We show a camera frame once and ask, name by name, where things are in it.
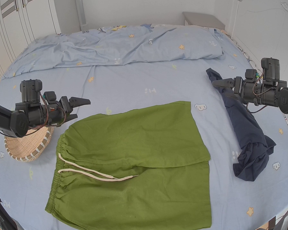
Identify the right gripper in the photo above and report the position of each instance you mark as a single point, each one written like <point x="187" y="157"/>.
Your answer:
<point x="261" y="94"/>

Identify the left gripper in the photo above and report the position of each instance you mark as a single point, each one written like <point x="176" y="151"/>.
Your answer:
<point x="45" y="115"/>

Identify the green shorts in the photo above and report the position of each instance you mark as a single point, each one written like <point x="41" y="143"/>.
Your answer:
<point x="134" y="152"/>

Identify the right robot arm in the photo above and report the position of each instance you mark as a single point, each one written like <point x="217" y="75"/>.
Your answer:
<point x="270" y="68"/>

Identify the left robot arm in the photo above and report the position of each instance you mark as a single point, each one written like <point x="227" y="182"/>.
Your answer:
<point x="4" y="118"/>

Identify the dark blue garment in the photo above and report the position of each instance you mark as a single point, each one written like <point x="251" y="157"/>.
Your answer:
<point x="247" y="133"/>

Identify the round woven basket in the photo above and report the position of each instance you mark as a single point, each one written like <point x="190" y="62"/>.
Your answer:
<point x="26" y="150"/>

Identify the bed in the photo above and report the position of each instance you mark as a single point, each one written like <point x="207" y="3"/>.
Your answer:
<point x="146" y="80"/>

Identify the pale blue quilt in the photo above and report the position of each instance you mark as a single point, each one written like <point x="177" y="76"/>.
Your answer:
<point x="110" y="49"/>

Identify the grey bedside table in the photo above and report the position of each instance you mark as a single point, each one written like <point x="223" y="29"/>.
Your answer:
<point x="201" y="19"/>

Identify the white wardrobe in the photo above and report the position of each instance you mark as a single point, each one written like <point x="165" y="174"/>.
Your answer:
<point x="19" y="20"/>

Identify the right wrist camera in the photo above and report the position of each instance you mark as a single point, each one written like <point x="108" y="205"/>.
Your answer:
<point x="251" y="75"/>

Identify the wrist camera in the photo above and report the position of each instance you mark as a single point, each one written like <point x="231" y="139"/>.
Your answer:
<point x="50" y="97"/>
<point x="251" y="75"/>

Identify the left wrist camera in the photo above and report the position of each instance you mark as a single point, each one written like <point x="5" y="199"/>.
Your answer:
<point x="50" y="97"/>

